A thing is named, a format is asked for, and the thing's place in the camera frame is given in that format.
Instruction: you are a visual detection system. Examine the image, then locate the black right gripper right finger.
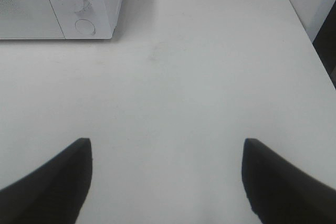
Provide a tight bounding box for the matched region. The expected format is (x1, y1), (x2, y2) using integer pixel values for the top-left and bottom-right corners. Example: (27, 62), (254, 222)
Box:
(241, 138), (335, 223)

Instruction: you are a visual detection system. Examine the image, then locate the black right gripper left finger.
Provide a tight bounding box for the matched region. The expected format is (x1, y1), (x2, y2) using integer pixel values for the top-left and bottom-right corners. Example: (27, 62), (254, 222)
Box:
(1, 138), (92, 223)

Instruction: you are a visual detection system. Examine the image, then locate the round door release button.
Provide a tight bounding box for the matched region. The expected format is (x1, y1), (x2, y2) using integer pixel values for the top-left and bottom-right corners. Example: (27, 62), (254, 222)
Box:
(75, 19), (96, 35)

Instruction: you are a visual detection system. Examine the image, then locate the white microwave door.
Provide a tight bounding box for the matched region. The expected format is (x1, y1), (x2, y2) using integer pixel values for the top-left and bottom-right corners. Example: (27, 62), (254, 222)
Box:
(1, 0), (64, 39)

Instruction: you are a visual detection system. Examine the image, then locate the white microwave oven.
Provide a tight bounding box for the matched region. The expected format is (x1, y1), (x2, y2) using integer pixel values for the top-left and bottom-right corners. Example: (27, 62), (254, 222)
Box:
(0, 0), (128, 40)

